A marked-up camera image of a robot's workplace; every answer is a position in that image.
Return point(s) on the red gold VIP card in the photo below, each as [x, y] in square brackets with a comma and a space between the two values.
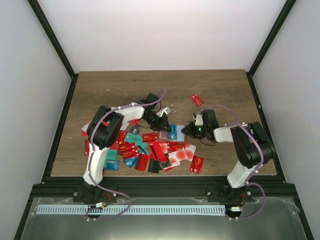
[128, 150]

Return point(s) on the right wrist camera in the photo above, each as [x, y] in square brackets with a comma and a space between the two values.
[198, 119]

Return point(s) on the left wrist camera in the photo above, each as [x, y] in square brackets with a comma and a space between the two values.
[163, 111]

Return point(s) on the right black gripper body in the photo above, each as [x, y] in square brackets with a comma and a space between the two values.
[198, 133]

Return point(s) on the red gold card upper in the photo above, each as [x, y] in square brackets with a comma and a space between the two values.
[150, 137]

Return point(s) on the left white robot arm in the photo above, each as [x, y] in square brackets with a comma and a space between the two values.
[108, 121]

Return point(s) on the white red circle card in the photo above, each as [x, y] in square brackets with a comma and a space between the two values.
[186, 153]

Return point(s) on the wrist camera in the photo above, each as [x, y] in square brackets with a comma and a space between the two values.
[163, 111]
[198, 119]

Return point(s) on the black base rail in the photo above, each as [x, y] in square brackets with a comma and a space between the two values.
[214, 188]

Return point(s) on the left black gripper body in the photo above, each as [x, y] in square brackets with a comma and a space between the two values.
[155, 123]

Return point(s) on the lone red card far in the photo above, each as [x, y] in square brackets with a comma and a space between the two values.
[197, 100]

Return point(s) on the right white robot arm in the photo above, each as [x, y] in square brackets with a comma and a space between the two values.
[253, 146]

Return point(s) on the black VIP card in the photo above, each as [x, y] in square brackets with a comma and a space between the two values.
[135, 129]

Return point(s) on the red VIP card right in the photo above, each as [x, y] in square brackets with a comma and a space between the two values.
[196, 164]

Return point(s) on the blue card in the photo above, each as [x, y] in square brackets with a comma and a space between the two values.
[172, 135]

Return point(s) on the light blue slotted strip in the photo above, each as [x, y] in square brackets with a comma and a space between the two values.
[202, 210]

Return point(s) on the teal VIP card centre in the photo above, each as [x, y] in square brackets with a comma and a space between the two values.
[137, 140]

